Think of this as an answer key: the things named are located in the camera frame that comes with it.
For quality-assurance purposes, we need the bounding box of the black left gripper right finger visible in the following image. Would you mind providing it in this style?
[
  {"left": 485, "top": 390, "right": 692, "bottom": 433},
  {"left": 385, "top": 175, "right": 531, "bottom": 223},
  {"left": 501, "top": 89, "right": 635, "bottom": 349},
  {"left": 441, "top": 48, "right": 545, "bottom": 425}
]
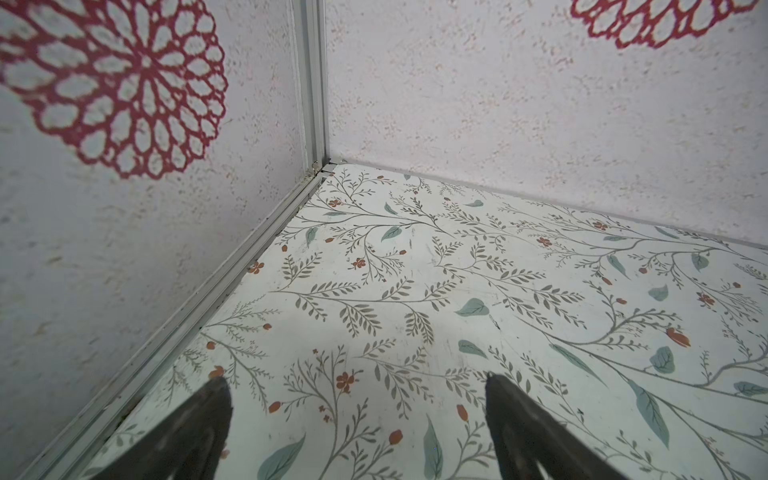
[{"left": 485, "top": 373, "right": 624, "bottom": 480}]

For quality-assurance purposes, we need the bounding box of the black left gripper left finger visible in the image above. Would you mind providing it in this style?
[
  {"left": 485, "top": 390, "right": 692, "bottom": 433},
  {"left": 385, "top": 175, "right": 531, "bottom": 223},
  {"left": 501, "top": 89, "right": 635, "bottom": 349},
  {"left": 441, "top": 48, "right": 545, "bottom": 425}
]
[{"left": 94, "top": 377, "right": 233, "bottom": 479}]

